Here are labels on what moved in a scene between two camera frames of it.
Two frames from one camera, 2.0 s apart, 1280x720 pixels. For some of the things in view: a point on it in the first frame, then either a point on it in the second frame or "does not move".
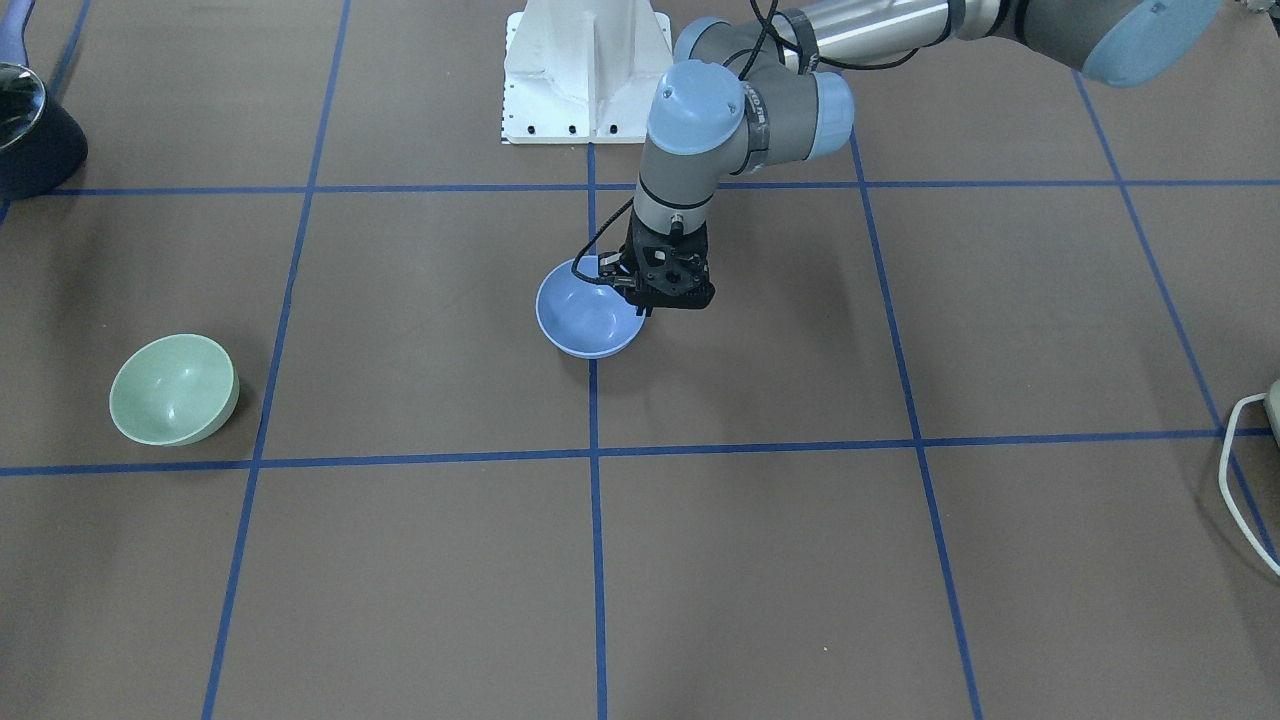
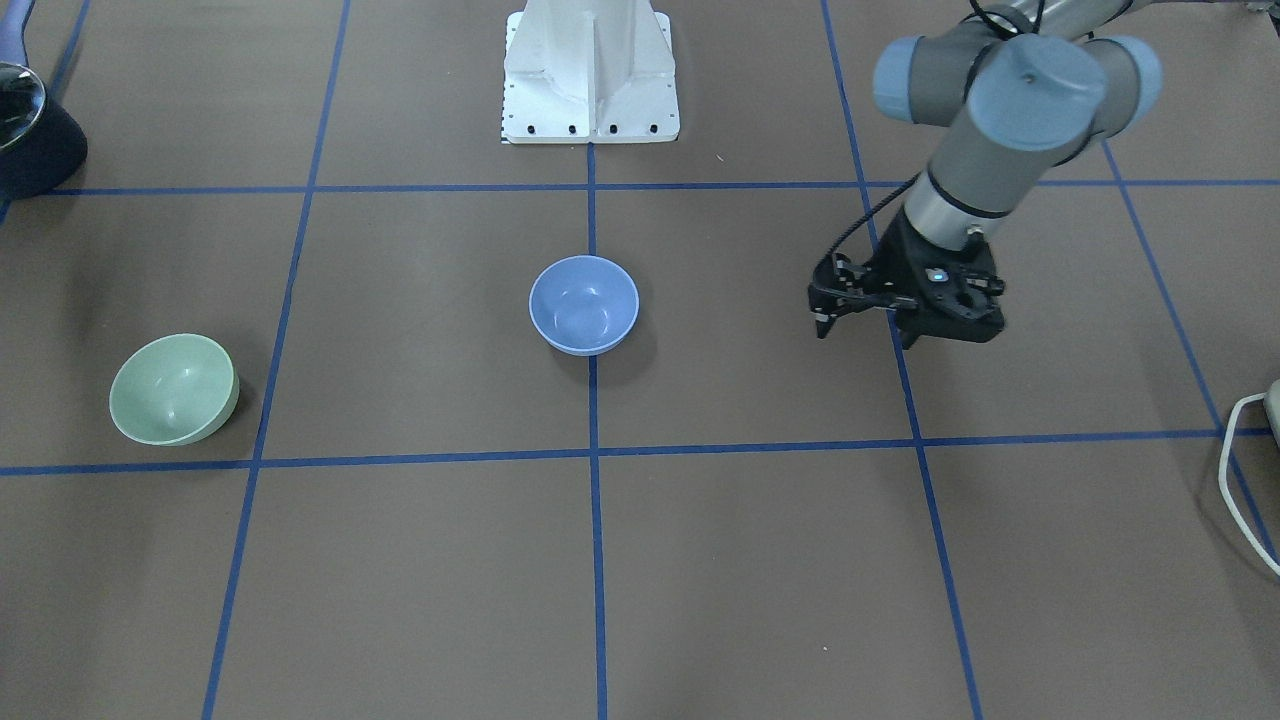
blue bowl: [587, 319] does not move
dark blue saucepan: [40, 146] does not move
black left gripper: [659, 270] → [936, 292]
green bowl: [175, 390] does not move
